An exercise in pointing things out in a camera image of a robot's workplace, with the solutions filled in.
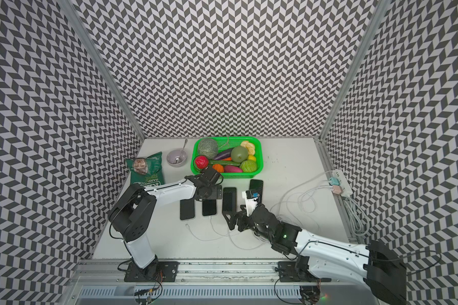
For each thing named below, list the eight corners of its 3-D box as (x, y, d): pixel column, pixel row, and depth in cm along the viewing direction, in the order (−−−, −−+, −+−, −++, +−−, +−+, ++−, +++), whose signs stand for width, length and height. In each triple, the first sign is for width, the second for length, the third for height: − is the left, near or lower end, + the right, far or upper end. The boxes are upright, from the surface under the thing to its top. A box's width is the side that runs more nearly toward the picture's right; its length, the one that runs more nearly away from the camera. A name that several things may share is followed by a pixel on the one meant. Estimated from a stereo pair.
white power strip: (340, 197, 97) (344, 193, 94) (331, 173, 107) (334, 169, 103) (350, 197, 97) (354, 193, 94) (340, 173, 107) (343, 169, 103)
